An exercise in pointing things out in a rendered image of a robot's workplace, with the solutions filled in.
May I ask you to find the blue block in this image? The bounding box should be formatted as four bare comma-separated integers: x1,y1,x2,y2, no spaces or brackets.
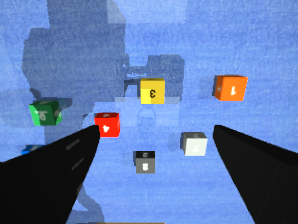
21,144,46,154

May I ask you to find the orange block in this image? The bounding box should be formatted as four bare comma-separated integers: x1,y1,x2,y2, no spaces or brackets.
215,75,248,101

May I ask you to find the green block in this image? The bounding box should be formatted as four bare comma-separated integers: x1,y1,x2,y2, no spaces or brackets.
29,101,63,126

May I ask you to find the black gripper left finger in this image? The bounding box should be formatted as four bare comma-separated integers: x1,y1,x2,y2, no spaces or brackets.
0,125,100,224

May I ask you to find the red block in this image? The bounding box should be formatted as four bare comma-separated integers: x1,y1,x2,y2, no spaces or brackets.
94,113,120,137

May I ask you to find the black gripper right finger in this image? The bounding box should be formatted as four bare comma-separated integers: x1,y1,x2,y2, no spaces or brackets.
213,125,298,224

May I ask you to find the yellow block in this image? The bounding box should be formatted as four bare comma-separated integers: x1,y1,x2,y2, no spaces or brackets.
140,78,165,104

